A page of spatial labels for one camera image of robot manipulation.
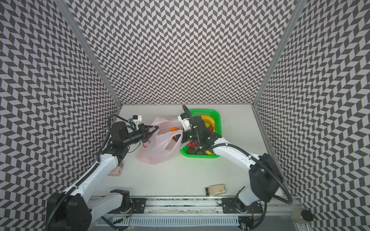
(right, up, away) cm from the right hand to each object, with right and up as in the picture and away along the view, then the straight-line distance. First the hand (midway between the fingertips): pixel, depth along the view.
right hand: (174, 138), depth 77 cm
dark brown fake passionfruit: (+9, -10, +11) cm, 17 cm away
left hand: (-7, +6, -3) cm, 10 cm away
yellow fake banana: (+20, -11, +12) cm, 26 cm away
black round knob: (+64, -35, -11) cm, 74 cm away
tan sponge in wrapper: (+23, -27, -2) cm, 35 cm away
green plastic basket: (+28, +13, +26) cm, 40 cm away
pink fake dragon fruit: (+10, -2, -7) cm, 12 cm away
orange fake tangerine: (0, +5, -2) cm, 6 cm away
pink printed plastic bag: (-2, 0, -12) cm, 12 cm away
